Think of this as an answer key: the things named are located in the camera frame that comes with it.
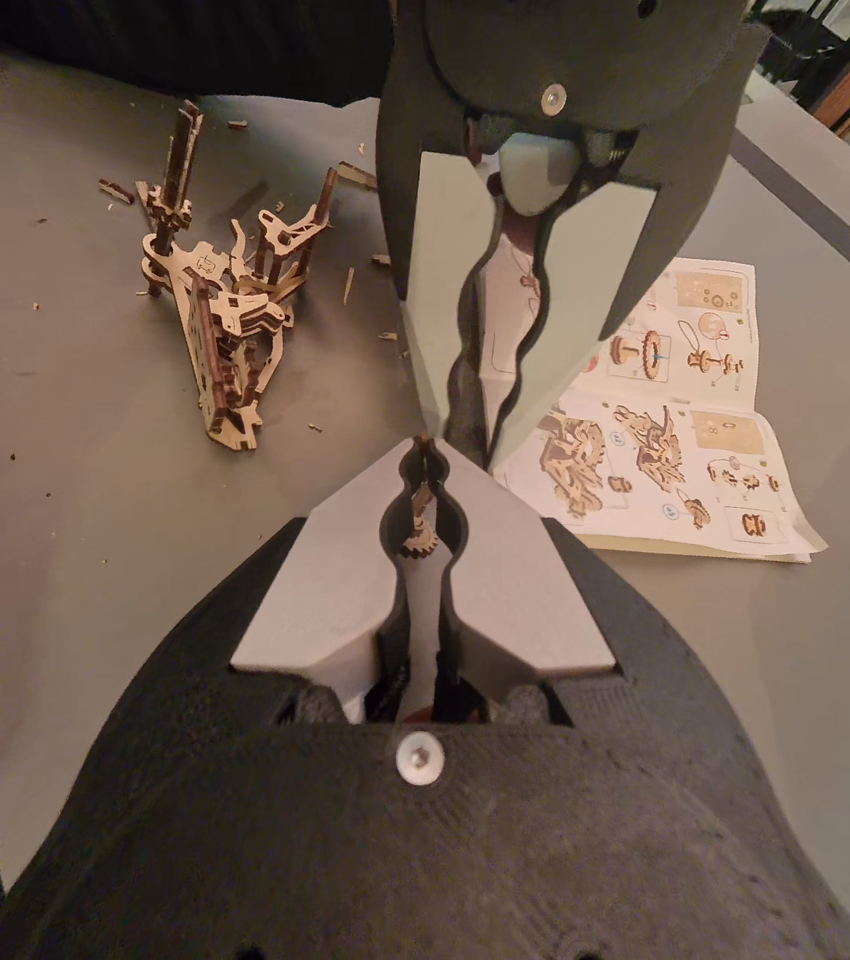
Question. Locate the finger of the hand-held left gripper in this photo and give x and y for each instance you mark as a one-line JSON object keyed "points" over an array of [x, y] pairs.
{"points": [[432, 262], [590, 262]]}

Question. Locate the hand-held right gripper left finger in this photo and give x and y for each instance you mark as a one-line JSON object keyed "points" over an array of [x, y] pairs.
{"points": [[312, 600]]}

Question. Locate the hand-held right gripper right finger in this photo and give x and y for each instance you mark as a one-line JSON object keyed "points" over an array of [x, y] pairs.
{"points": [[530, 600]]}

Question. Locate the wooden gear axle assembly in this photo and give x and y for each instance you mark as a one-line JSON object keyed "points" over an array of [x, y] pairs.
{"points": [[416, 541]]}

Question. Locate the partly assembled wooden model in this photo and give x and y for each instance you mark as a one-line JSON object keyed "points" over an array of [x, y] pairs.
{"points": [[204, 270]]}

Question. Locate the person's left hand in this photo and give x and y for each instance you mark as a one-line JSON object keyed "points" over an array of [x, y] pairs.
{"points": [[522, 229]]}

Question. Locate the paper assembly instruction sheet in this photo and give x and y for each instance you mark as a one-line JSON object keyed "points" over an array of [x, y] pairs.
{"points": [[740, 330]]}

